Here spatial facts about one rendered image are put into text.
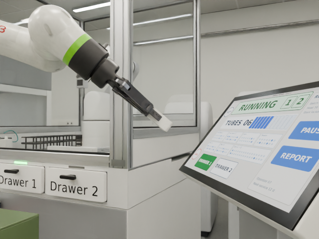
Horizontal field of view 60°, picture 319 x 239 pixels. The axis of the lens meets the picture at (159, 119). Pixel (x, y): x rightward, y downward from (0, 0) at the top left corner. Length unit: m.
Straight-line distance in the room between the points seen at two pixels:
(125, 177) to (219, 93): 3.34
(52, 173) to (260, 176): 0.88
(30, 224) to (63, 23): 0.52
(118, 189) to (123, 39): 0.55
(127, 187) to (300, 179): 0.68
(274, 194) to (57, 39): 0.55
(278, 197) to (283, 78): 3.76
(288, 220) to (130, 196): 0.70
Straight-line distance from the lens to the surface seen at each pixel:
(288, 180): 0.50
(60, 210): 1.25
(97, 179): 1.08
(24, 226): 0.84
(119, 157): 1.03
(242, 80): 4.22
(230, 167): 0.66
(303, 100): 0.65
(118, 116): 1.03
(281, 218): 0.47
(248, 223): 0.76
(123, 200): 1.05
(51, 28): 0.70
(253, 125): 0.72
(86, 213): 1.16
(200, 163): 0.79
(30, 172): 1.31
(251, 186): 0.56
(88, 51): 0.69
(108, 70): 0.69
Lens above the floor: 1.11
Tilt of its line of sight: 1 degrees up
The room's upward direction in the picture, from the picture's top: straight up
